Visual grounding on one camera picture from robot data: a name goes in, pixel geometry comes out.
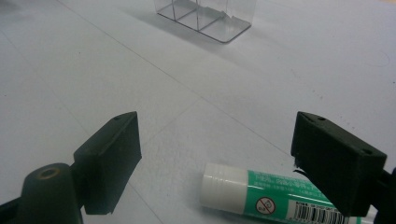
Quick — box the clear plastic organizer box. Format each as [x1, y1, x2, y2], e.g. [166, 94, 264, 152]
[153, 0, 258, 44]

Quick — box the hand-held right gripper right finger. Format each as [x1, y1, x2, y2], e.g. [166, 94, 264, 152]
[290, 111, 389, 217]

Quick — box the green and white glue stick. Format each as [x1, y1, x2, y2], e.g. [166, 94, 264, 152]
[200, 162, 379, 224]

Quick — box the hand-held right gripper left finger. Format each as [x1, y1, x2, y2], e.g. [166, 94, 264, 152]
[72, 111, 143, 216]

